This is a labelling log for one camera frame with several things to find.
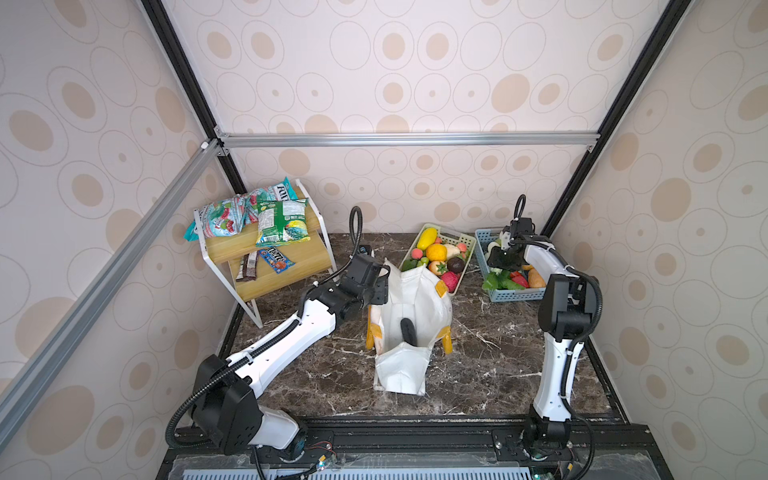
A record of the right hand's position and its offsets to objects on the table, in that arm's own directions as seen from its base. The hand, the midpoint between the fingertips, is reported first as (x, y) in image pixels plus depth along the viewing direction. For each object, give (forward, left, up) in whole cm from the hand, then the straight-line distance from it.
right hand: (495, 259), depth 105 cm
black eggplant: (-27, +32, -2) cm, 42 cm away
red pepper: (-7, -7, -2) cm, 10 cm away
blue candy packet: (-10, +72, +13) cm, 73 cm away
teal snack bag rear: (0, +67, +30) cm, 73 cm away
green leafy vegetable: (-10, +2, +2) cm, 11 cm away
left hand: (-21, +39, +16) cm, 47 cm away
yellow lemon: (+8, +24, +2) cm, 25 cm away
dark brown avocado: (-5, +15, +3) cm, 16 cm away
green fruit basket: (+9, +12, -2) cm, 15 cm away
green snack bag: (-13, +64, +31) cm, 72 cm away
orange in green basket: (0, +21, +4) cm, 22 cm away
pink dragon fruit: (-9, +17, +1) cm, 20 cm away
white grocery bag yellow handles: (-16, +29, +1) cm, 33 cm away
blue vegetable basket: (+11, +2, 0) cm, 11 cm away
